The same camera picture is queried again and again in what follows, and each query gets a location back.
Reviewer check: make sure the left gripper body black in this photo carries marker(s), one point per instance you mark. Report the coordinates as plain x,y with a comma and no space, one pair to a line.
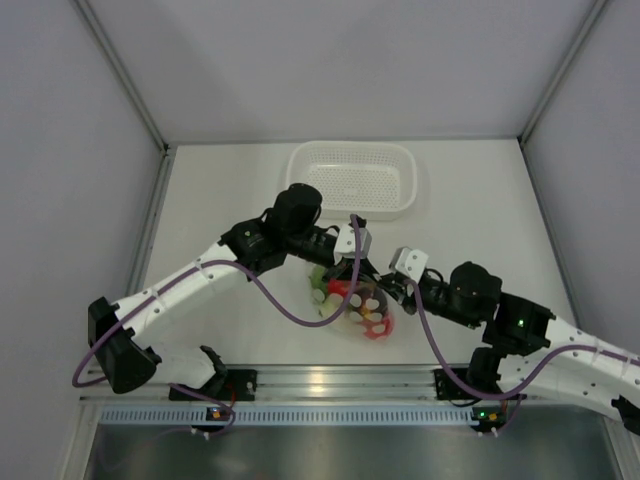
309,246

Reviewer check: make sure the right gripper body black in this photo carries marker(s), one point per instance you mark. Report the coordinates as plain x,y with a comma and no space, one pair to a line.
435,296

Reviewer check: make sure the clear zip top bag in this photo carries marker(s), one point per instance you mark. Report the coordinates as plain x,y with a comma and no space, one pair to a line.
367,318

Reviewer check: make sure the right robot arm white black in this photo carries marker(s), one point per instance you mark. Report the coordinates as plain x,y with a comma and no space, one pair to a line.
526,349

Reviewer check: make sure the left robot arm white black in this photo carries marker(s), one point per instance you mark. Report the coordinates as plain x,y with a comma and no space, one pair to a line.
126,336

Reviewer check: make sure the red fake tomato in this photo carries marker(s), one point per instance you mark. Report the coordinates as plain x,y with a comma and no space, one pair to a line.
338,289

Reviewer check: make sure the green fake fruit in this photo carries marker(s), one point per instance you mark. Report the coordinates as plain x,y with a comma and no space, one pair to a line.
316,277

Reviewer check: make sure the white perforated plastic basket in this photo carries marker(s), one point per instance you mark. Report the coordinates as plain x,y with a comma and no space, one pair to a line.
375,180

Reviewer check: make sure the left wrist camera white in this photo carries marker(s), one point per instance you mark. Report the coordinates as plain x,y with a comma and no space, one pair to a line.
351,242

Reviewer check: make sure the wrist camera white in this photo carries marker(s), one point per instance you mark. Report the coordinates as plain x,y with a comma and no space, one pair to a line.
409,263
351,242

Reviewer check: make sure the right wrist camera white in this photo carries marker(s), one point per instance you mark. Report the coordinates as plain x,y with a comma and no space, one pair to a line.
409,263

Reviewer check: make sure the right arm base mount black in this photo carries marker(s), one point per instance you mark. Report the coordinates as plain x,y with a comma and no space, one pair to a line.
448,390

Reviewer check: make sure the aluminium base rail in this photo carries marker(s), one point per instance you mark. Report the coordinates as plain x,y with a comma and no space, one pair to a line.
364,383

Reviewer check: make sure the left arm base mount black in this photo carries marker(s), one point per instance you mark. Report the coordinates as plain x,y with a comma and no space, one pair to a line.
232,385

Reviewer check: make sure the left aluminium frame post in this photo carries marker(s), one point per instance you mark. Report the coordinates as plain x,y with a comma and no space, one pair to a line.
141,182

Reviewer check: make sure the aluminium frame post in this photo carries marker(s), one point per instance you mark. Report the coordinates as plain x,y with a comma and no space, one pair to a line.
141,182
560,72

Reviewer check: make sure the slotted grey cable duct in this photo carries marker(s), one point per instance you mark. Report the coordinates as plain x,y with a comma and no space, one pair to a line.
275,415

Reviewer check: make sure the right aluminium frame post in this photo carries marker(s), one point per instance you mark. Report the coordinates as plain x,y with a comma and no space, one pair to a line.
560,72

